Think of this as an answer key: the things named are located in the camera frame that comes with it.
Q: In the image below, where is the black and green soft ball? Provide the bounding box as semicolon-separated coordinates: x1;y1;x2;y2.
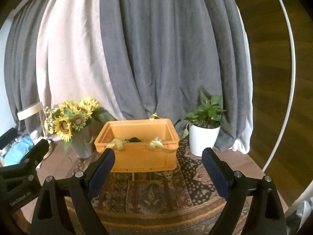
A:
126;137;142;143

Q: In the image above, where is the blue cloth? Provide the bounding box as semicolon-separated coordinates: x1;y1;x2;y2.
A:
4;136;34;166

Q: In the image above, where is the wooden chair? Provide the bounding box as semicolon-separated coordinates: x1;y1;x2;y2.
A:
17;101;48;137

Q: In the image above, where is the sunflower bouquet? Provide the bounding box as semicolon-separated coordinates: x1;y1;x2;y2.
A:
43;97;115;143

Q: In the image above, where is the grey flower vase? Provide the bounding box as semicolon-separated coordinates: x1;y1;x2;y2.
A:
71;125;93;159

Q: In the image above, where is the patterned round rug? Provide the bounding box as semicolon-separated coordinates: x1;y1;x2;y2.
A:
64;139;253;235

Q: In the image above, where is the beige curtain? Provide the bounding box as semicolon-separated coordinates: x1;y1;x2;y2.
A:
36;0;124;120

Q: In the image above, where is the orange plastic storage crate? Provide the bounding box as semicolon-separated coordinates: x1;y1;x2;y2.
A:
95;114;179;173

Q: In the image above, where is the white ribbed plant pot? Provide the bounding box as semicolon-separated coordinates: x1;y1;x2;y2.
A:
189;125;220;156

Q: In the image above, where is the blue cartoon tissue pack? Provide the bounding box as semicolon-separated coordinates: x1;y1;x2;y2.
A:
153;137;163;142

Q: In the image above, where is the green potted plant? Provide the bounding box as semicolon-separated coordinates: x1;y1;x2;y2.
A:
180;90;233;140

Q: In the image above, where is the grey curtain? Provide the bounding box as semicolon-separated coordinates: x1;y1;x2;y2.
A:
3;0;253;153

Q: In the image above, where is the white ring light hoop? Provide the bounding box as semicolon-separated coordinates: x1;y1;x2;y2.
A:
266;0;312;208

